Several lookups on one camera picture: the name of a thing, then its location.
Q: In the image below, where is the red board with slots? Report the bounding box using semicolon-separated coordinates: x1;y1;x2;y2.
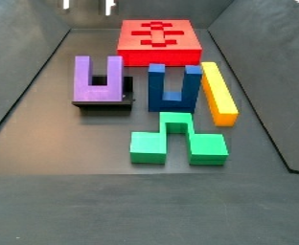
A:
117;19;203;67

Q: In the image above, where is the black angle fixture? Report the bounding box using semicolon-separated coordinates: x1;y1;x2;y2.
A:
72;76;135;107

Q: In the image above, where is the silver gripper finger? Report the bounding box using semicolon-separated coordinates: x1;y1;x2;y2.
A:
63;0;71;10
104;0;117;16

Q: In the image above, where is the green stepped block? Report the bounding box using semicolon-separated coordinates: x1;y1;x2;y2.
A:
130;112;229;166

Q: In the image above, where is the yellow long block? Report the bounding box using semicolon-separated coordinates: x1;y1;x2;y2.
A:
201;62;240;126

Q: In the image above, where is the purple U-shaped block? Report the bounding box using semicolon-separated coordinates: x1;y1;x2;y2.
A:
74;56;125;103

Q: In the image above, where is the blue U-shaped block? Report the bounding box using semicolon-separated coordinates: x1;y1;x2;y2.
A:
149;64;202;113

